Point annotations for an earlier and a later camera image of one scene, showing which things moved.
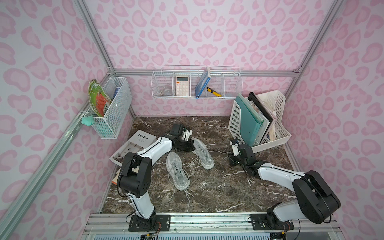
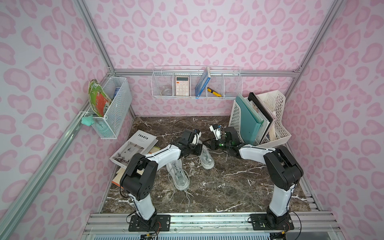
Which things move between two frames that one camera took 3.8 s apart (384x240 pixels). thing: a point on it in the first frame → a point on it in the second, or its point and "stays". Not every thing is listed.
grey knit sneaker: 177,171 stays
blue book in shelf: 203,82 stays
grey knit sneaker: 203,154 stays
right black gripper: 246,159 → 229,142
